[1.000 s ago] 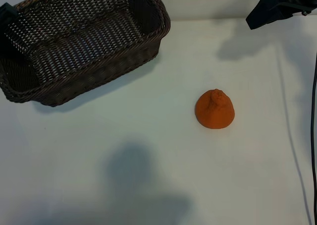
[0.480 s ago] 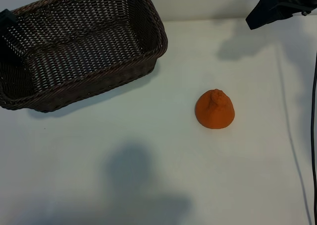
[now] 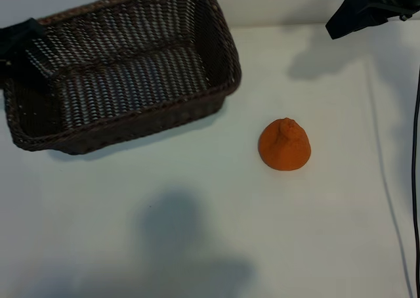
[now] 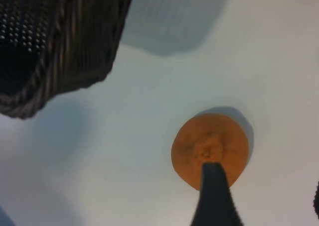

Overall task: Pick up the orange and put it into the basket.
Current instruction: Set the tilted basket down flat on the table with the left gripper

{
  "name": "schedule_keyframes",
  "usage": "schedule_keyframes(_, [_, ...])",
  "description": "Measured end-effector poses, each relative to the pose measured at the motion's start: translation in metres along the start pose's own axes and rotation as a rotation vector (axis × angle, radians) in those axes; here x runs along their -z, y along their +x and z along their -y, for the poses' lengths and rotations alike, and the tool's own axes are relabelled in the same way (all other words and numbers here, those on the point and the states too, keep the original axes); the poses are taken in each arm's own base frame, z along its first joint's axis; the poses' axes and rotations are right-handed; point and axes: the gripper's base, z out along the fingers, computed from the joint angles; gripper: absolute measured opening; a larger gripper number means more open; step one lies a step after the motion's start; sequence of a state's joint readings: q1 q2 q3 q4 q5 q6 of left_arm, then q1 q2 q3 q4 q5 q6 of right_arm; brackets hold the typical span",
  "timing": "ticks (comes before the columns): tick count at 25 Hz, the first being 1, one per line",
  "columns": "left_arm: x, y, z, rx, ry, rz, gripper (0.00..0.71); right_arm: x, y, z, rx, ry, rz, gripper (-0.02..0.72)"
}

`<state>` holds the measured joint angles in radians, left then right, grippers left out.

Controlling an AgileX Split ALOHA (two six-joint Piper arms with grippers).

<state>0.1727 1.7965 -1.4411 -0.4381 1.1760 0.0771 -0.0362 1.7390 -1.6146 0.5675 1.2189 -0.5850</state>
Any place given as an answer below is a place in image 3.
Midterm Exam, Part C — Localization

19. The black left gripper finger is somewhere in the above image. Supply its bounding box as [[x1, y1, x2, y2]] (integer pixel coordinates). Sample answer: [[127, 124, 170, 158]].
[[9, 45, 58, 81], [0, 17, 47, 61]]

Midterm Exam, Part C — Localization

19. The dark brown wicker basket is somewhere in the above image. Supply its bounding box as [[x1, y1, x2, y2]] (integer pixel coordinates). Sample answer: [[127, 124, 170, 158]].
[[2, 0, 243, 156]]

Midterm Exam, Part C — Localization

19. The orange citrus fruit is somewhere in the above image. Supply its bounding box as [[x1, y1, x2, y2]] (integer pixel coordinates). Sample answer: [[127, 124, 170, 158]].
[[258, 116, 312, 173]]

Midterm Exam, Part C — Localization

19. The long black cable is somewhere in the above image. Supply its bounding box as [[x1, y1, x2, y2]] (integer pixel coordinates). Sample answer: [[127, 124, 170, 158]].
[[411, 64, 420, 298]]

